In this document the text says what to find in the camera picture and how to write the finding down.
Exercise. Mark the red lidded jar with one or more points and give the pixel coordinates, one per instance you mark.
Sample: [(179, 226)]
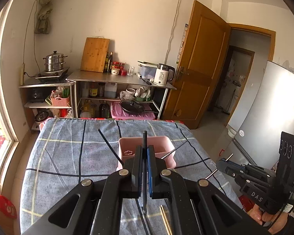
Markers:
[(115, 68)]

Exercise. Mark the blue plaid tablecloth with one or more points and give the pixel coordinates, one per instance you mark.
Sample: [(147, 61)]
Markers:
[(68, 151)]

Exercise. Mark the steel kitchen shelf table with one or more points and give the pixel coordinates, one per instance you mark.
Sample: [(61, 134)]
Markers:
[(157, 101)]

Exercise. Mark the pink plastic crate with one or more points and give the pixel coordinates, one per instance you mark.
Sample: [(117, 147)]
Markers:
[(118, 113)]

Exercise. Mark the person's right hand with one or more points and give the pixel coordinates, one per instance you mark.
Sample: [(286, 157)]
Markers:
[(261, 217)]

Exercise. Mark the black chopstick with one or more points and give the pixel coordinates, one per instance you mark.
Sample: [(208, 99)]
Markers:
[(172, 151), (219, 165), (111, 148), (144, 171), (145, 225)]

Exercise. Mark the white electric kettle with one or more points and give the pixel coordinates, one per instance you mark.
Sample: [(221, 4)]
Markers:
[(164, 74)]

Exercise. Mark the small steel side shelf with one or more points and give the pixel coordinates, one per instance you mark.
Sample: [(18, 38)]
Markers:
[(35, 96)]

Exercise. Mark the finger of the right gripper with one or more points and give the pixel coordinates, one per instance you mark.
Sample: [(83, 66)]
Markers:
[(234, 170)]

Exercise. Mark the silver refrigerator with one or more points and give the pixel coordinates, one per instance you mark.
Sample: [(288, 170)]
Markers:
[(272, 112)]

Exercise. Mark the stainless steel steamer pot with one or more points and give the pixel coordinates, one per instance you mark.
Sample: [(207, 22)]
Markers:
[(54, 62)]

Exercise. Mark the white plastic jug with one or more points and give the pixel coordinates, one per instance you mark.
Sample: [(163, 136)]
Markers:
[(110, 90)]

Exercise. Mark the hanging grey cloth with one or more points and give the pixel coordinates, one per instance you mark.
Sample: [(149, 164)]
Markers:
[(43, 25)]

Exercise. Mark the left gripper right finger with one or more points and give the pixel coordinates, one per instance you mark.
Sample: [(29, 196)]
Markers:
[(153, 173)]

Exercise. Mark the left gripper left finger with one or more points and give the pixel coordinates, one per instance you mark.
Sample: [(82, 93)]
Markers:
[(137, 172)]

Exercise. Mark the black frying pan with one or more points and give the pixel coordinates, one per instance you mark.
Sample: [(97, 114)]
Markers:
[(133, 108)]

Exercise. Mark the dark soy sauce bottle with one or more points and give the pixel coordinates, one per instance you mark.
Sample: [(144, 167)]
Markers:
[(110, 62)]

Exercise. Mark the bamboo cutting board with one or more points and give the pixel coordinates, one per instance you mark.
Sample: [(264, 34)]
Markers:
[(94, 54)]

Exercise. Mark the pink small basket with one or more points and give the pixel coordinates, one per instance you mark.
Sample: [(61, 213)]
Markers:
[(58, 101)]

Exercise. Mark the clear plastic container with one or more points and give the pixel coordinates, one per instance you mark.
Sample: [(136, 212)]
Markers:
[(147, 70)]

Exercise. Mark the induction cooktop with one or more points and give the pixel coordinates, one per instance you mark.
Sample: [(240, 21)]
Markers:
[(54, 76)]

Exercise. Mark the light wooden chopstick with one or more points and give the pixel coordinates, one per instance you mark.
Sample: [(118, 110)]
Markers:
[(164, 220), (167, 218)]

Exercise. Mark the window frame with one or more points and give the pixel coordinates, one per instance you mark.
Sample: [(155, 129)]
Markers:
[(6, 128)]

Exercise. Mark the wooden door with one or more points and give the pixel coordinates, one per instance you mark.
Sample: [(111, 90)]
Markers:
[(200, 65)]

